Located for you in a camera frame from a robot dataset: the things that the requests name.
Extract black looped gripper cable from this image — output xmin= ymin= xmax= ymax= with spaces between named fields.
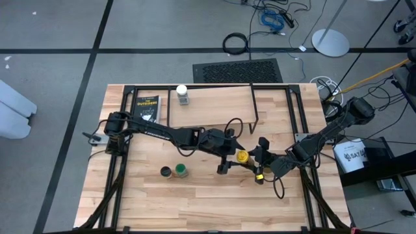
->
xmin=272 ymin=175 xmax=286 ymax=200
xmin=224 ymin=117 xmax=244 ymax=139

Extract chair caster base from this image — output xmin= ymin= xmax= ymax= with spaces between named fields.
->
xmin=393 ymin=18 xmax=416 ymax=46

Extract wooden shelf black metal legs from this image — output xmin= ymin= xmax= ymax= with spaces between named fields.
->
xmin=167 ymin=83 xmax=260 ymax=135

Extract orange turmeric jar black lid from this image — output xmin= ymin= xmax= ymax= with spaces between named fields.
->
xmin=160 ymin=166 xmax=174 ymax=180

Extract chili onion jar yellow lid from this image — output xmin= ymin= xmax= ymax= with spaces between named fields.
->
xmin=236 ymin=150 xmax=257 ymax=170

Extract black power strip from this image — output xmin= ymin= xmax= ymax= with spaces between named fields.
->
xmin=278 ymin=9 xmax=296 ymax=29

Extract black aluminium table frame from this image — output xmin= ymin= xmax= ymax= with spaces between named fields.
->
xmin=73 ymin=83 xmax=352 ymax=234

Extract yellow cable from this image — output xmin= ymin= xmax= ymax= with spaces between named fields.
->
xmin=326 ymin=58 xmax=411 ymax=98

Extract coiled black floor cable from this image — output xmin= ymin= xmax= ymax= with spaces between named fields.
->
xmin=222 ymin=32 xmax=250 ymax=56

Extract bagel seasoning jar white lid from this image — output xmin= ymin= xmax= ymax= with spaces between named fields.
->
xmin=175 ymin=84 xmax=190 ymax=106

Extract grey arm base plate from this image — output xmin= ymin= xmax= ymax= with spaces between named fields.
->
xmin=82 ymin=131 xmax=111 ymax=146
xmin=294 ymin=131 xmax=341 ymax=146

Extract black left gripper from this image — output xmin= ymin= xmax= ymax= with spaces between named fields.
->
xmin=198 ymin=127 xmax=251 ymax=176

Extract round grey floor stand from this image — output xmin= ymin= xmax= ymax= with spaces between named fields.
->
xmin=311 ymin=0 xmax=351 ymax=59

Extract oregano jar green lid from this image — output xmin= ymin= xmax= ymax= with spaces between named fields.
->
xmin=174 ymin=163 xmax=190 ymax=179

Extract pale grey padded seat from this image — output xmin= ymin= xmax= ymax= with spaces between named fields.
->
xmin=0 ymin=79 xmax=38 ymax=140

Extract black equipment cart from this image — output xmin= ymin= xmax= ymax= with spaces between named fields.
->
xmin=337 ymin=136 xmax=416 ymax=212

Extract blue coiled cable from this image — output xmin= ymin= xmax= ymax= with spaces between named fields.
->
xmin=260 ymin=8 xmax=286 ymax=33

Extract white coiled cable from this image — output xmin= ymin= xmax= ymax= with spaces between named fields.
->
xmin=309 ymin=75 xmax=344 ymax=100

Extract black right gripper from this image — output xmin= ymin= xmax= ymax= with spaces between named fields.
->
xmin=249 ymin=136 xmax=298 ymax=185

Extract black paperback book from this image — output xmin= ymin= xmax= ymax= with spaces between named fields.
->
xmin=133 ymin=94 xmax=162 ymax=125

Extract thin black slanted pole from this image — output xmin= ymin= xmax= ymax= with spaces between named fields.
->
xmin=333 ymin=0 xmax=402 ymax=92

